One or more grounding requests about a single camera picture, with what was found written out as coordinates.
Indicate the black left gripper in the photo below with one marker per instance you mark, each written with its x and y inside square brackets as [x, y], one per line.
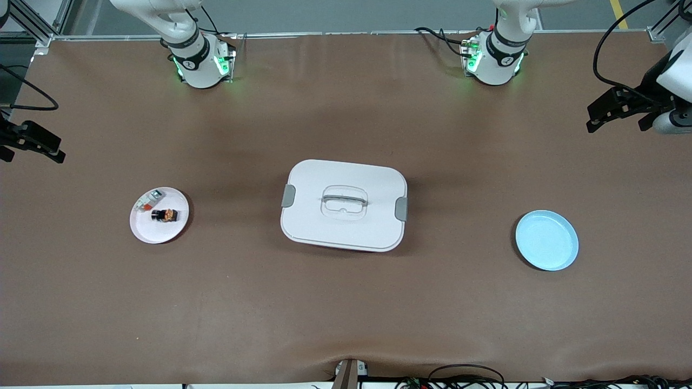
[648, 91]

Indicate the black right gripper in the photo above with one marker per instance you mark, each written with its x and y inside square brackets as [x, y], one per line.
[12, 135]

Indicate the black orange push-button switch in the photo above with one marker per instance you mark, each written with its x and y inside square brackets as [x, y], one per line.
[162, 215]

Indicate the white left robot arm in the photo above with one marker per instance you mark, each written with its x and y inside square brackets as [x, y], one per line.
[500, 59]

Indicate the pink storage box white lid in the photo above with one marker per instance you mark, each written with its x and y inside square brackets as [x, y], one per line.
[346, 229]

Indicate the white orange circuit breaker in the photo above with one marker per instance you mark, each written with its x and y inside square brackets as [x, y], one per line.
[150, 200]

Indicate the light blue round plate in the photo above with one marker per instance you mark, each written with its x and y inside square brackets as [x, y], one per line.
[546, 240]

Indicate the pale pink round plate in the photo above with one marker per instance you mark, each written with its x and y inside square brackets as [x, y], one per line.
[157, 232]

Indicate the brown table mat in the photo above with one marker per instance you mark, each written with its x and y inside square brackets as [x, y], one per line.
[346, 302]

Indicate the aluminium frame profile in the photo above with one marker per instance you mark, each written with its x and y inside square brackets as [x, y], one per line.
[32, 24]
[655, 35]

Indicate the aluminium table edge rail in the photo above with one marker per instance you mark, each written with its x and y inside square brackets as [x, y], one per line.
[351, 33]

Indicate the brown post bracket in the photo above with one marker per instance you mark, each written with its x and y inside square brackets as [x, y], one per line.
[347, 375]

